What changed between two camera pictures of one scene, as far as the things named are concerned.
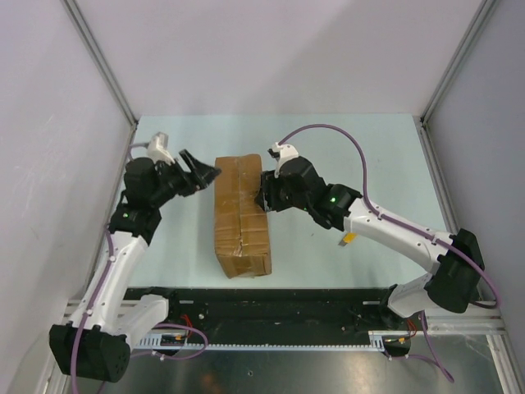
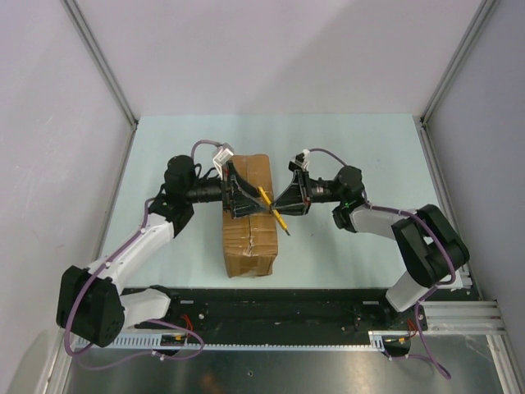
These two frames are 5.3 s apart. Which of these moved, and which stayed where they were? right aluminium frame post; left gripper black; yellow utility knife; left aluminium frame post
Moved: left gripper black; yellow utility knife
Stayed: right aluminium frame post; left aluminium frame post
